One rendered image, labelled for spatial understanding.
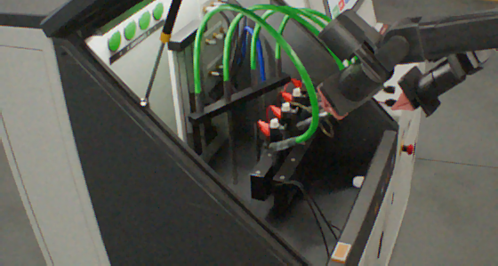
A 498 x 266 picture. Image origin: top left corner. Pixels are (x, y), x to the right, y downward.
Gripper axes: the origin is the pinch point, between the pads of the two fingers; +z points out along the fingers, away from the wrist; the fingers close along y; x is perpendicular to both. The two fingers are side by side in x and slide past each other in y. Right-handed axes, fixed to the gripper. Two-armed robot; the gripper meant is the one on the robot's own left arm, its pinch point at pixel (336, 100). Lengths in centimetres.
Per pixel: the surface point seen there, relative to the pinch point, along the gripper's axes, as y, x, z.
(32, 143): 52, -31, 36
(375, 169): -18.4, 18.9, 40.4
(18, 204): 87, -56, 216
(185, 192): 29.7, -1.4, 16.1
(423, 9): -295, -43, 326
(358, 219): -2.5, 25.0, 29.2
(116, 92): 31.9, -23.5, 8.7
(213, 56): -4, -32, 59
